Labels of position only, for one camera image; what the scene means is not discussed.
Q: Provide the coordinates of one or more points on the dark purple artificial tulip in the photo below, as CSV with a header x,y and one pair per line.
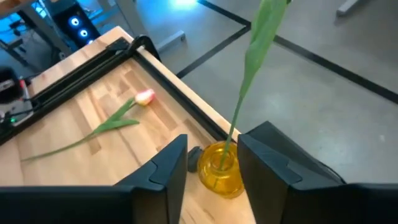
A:
x,y
261,40

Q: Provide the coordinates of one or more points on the black aluminium table frame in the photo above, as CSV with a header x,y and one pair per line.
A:
x,y
183,98

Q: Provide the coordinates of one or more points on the pink artificial tulip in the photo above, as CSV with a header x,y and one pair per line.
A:
x,y
144,97

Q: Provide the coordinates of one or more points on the grey metal desk foot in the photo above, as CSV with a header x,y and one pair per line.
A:
x,y
351,7

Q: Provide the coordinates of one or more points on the black computer tower blue fans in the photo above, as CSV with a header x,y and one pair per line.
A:
x,y
66,18

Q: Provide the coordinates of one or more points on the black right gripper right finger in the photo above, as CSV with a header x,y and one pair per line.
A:
x,y
280,193

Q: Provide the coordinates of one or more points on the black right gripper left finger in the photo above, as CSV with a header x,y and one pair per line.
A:
x,y
149,199

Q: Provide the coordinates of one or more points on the yellow glass vase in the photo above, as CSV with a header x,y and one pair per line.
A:
x,y
217,182

